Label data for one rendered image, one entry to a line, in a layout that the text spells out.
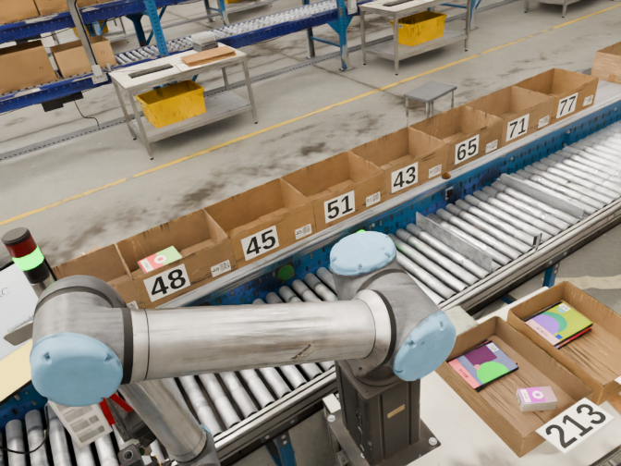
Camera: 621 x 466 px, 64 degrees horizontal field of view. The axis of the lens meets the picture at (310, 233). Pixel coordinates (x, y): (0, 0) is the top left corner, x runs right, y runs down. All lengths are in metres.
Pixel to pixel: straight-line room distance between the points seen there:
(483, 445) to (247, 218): 1.37
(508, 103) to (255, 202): 1.70
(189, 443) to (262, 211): 1.38
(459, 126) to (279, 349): 2.32
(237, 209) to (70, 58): 3.99
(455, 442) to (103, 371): 1.15
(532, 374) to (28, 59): 5.35
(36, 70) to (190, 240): 3.98
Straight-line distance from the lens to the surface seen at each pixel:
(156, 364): 0.80
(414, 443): 1.63
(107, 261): 2.21
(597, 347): 1.97
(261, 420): 1.73
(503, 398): 1.75
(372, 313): 0.94
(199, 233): 2.27
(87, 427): 1.45
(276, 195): 2.36
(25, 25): 6.11
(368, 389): 1.34
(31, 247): 1.12
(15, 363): 1.38
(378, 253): 1.07
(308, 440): 2.55
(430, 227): 2.39
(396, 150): 2.71
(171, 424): 1.15
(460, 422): 1.69
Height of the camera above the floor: 2.15
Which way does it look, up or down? 35 degrees down
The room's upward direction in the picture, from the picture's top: 8 degrees counter-clockwise
